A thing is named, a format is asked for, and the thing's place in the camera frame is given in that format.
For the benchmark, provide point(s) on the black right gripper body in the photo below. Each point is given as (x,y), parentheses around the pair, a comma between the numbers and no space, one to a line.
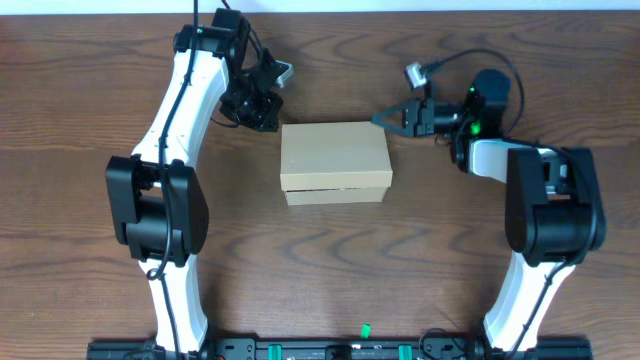
(412,118)

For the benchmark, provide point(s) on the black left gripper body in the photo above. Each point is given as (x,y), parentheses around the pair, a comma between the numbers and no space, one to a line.
(251,106)

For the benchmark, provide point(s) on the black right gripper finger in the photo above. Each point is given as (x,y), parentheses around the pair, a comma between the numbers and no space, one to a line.
(394,112)
(387,125)

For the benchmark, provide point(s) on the brown cardboard box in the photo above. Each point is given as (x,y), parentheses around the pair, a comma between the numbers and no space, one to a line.
(334,163)

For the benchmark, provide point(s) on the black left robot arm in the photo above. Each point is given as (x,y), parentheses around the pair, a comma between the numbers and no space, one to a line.
(158,208)

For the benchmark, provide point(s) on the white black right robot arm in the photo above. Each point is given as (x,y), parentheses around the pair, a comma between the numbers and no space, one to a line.
(553,209)

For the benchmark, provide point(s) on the small green clip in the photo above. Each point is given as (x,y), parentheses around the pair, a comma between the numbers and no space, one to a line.
(365,331)

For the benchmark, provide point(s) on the green clamp handle right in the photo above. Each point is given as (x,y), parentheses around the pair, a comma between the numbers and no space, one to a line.
(405,352)

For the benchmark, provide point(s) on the green clamp handle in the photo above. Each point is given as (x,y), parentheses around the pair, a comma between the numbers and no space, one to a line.
(405,352)
(274,352)

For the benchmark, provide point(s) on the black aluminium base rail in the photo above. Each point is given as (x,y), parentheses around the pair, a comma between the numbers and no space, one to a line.
(438,347)

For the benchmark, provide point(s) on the green clamp handle left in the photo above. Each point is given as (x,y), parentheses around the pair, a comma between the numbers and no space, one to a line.
(274,352)

